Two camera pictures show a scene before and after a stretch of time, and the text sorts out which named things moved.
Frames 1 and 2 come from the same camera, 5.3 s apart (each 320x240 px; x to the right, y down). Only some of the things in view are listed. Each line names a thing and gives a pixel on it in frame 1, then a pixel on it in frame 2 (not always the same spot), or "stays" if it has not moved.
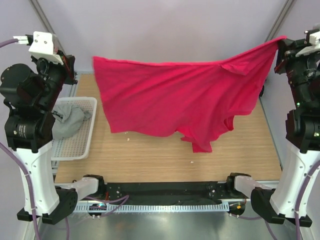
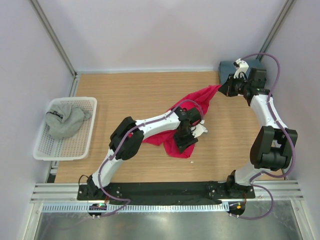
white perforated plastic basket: x=78 y=146 stays
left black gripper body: x=56 y=74 -> x=184 y=138
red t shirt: x=192 y=99 -> x=199 y=100
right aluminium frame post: x=274 y=32 stays
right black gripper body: x=297 y=68 -> x=237 y=86
